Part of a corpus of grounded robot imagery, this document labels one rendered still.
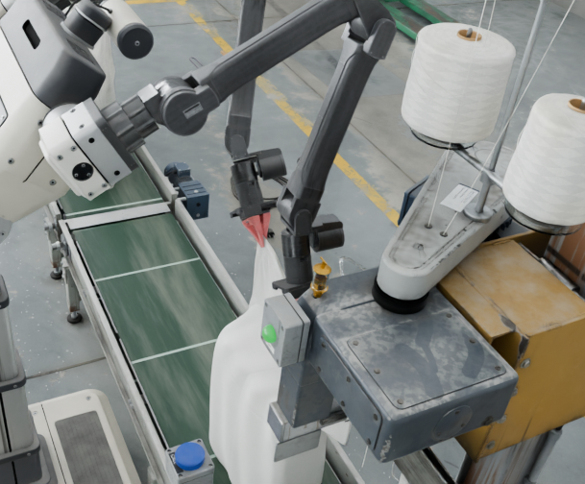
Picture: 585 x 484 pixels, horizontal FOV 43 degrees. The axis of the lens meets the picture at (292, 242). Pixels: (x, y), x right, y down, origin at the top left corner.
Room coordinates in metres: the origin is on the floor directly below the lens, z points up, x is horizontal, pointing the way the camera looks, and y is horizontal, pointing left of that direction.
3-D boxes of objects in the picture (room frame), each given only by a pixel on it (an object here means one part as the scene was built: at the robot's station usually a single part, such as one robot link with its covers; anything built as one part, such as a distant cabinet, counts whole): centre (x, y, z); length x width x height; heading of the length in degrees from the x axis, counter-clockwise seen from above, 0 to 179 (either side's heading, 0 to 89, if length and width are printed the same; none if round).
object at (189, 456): (0.94, 0.15, 0.84); 0.06 x 0.06 x 0.02
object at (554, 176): (0.98, -0.38, 1.61); 0.15 x 0.14 x 0.17; 32
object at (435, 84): (1.21, -0.24, 1.61); 0.17 x 0.17 x 0.17
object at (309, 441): (0.92, -0.05, 0.98); 0.09 x 0.05 x 0.05; 122
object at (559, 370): (1.07, -0.46, 1.18); 0.34 x 0.25 x 0.31; 122
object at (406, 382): (0.86, -0.19, 1.21); 0.30 x 0.25 x 0.30; 32
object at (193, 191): (2.67, 0.50, 0.35); 0.30 x 0.15 x 0.15; 32
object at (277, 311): (0.88, -0.01, 1.28); 0.08 x 0.05 x 0.09; 32
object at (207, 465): (0.94, 0.15, 0.81); 0.08 x 0.08 x 0.06; 32
